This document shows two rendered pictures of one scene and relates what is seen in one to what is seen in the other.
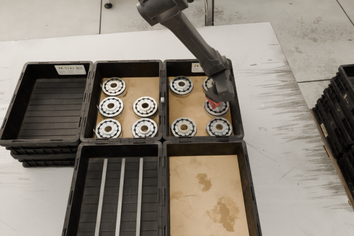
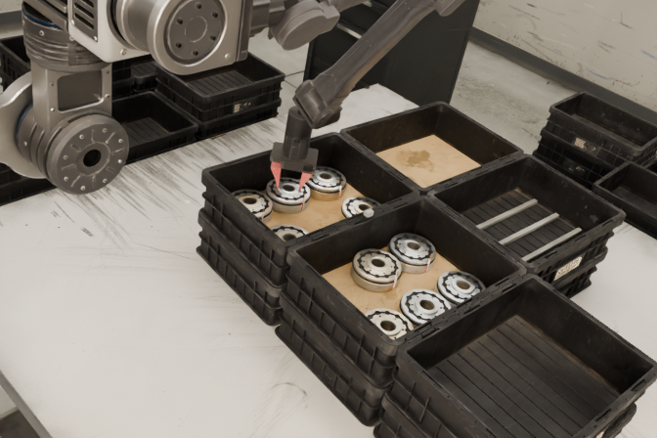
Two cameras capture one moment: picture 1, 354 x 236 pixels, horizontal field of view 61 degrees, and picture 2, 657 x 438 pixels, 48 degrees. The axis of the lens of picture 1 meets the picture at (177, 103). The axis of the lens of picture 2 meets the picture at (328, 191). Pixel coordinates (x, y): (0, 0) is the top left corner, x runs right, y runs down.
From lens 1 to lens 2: 1.87 m
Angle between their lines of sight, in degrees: 84
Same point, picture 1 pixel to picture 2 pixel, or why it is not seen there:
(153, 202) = (475, 213)
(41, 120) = (553, 409)
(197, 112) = (314, 217)
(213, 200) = (415, 170)
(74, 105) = (477, 381)
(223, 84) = not seen: hidden behind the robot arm
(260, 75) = (111, 217)
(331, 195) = (279, 128)
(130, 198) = (497, 233)
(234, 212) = (407, 153)
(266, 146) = not seen: hidden behind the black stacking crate
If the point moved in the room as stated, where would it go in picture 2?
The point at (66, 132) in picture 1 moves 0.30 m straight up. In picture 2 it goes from (523, 355) to (579, 234)
